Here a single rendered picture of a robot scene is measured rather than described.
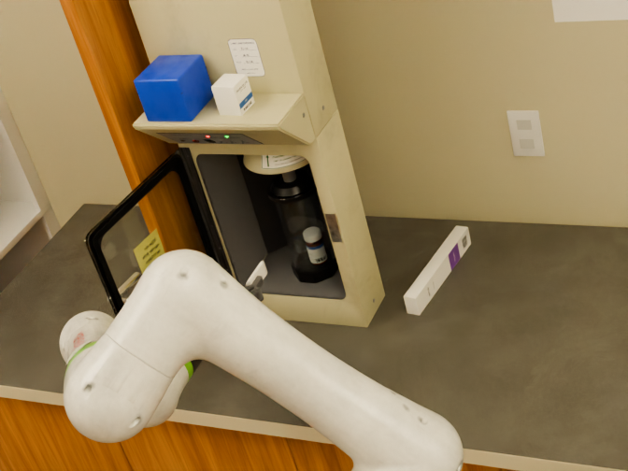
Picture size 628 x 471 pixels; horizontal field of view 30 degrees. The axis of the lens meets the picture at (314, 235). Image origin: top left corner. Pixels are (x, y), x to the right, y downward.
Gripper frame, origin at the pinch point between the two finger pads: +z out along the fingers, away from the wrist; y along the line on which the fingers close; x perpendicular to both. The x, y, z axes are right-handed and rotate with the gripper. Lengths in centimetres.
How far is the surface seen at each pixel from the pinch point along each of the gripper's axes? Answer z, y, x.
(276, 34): 19.2, -11.7, -40.3
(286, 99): 16.7, -11.5, -28.1
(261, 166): 20.9, 1.1, -10.1
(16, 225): 50, 105, 31
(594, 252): 49, -56, 29
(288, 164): 22.1, -4.5, -10.2
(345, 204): 23.3, -14.1, 0.0
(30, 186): 58, 102, 23
